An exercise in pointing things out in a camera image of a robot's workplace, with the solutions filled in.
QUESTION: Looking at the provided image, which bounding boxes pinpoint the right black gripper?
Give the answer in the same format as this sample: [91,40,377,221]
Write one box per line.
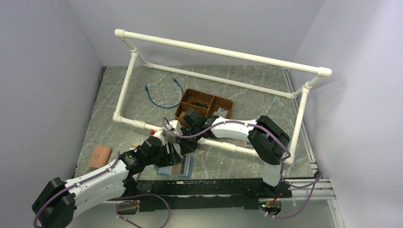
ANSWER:
[175,126,202,156]

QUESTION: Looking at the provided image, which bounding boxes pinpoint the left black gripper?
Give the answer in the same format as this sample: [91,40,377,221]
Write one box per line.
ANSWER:
[145,141,182,167]

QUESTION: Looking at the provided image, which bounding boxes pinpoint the blue card holder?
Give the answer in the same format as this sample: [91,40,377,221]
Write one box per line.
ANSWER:
[156,155,194,178]

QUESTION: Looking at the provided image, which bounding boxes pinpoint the black credit card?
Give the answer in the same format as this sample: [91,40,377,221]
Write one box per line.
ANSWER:
[191,101,209,109]

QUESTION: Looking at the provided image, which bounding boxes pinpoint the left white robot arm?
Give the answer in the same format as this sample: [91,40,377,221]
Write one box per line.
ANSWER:
[31,136,182,228]

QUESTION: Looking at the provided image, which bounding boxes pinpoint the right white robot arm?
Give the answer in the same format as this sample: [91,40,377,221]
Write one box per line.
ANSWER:
[175,109,290,197]

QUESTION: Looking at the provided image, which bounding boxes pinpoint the grey cards in basket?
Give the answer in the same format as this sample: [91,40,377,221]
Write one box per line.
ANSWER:
[213,107,229,118]

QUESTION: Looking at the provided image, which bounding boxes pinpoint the brown wicker divided basket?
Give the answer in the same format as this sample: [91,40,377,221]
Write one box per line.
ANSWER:
[174,88,233,126]

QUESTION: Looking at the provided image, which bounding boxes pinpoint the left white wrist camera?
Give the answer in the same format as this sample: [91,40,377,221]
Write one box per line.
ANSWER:
[150,128,167,143]

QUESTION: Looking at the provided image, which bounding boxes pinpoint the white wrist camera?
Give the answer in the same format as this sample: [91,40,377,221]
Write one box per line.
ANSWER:
[163,120,182,135]
[150,128,167,143]

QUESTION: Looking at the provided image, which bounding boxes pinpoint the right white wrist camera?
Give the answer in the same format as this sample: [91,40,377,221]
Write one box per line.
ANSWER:
[163,120,182,135]

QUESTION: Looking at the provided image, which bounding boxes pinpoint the blue ethernet cable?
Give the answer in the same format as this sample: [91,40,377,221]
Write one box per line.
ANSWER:
[144,77,184,110]

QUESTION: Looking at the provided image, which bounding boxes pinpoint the white PVC pipe frame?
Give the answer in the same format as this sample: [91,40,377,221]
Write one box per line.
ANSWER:
[112,29,332,165]

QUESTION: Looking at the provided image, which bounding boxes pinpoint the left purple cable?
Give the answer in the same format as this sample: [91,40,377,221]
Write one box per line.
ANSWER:
[32,152,122,228]

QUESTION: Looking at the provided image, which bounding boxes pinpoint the purple cable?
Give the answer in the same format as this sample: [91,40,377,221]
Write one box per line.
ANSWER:
[32,152,122,228]
[161,117,325,220]

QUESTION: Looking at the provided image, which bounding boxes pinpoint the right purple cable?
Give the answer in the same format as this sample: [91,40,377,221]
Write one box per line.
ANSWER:
[161,117,325,220]

